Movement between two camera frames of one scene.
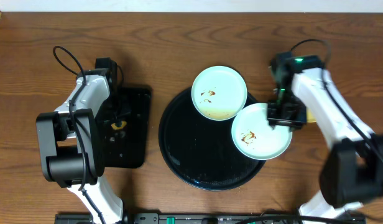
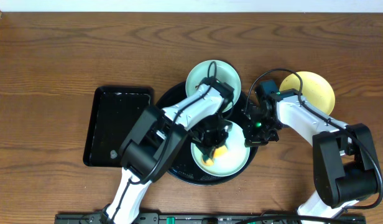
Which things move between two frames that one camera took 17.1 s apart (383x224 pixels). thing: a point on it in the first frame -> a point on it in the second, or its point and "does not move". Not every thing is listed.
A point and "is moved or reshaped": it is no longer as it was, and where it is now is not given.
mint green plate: (219, 93) is moved or reshaped
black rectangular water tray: (124, 120) does not move
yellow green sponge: (123, 125) -> (219, 152)
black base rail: (207, 218) does not move
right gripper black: (274, 119) -> (253, 140)
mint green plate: (253, 135) is moved or reshaped
